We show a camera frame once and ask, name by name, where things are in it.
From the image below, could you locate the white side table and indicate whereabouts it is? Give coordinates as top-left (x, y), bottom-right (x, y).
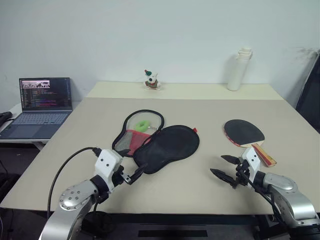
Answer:
top-left (0, 99), bottom-right (81, 151)

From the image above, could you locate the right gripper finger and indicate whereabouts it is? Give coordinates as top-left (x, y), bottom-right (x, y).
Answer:
top-left (209, 168), bottom-right (238, 187)
top-left (220, 154), bottom-right (240, 165)

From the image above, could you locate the black red mesh paddle case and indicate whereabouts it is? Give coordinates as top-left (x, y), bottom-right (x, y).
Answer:
top-left (111, 109), bottom-right (201, 175)

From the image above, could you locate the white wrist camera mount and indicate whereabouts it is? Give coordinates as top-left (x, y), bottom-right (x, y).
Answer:
top-left (240, 147), bottom-right (263, 186)
top-left (94, 149), bottom-right (124, 187)

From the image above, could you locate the black red table tennis paddle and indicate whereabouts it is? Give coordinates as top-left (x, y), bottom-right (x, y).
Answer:
top-left (223, 119), bottom-right (278, 168)

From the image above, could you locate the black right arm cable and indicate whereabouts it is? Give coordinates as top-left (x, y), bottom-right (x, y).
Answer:
top-left (247, 179), bottom-right (285, 224)

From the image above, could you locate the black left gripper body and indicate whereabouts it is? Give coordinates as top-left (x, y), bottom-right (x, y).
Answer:
top-left (109, 164), bottom-right (133, 193)

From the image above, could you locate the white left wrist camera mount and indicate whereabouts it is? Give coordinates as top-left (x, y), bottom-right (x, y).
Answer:
top-left (94, 149), bottom-right (124, 187)

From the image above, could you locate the white water bottle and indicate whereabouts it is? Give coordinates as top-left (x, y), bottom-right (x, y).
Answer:
top-left (226, 45), bottom-right (253, 91)

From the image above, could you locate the black object beside laptop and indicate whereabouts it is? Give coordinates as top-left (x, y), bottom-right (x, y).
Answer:
top-left (0, 111), bottom-right (14, 131)

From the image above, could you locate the white dog plush toy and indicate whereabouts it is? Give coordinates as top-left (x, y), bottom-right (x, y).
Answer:
top-left (142, 69), bottom-right (162, 91)

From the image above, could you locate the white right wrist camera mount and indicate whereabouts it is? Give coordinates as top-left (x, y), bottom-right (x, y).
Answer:
top-left (240, 147), bottom-right (263, 186)

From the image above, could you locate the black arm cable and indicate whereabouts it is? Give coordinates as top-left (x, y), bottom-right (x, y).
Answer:
top-left (247, 179), bottom-right (285, 224)
top-left (46, 146), bottom-right (103, 219)

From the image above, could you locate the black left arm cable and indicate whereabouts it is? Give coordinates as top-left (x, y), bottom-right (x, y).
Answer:
top-left (46, 146), bottom-right (103, 219)

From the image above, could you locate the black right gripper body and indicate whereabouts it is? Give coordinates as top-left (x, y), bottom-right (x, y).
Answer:
top-left (231, 159), bottom-right (254, 191)

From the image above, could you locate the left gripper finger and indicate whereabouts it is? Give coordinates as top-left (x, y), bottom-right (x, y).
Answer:
top-left (134, 163), bottom-right (149, 178)
top-left (128, 169), bottom-right (145, 186)

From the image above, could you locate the open grey laptop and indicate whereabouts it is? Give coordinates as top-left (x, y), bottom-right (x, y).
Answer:
top-left (0, 77), bottom-right (74, 140)

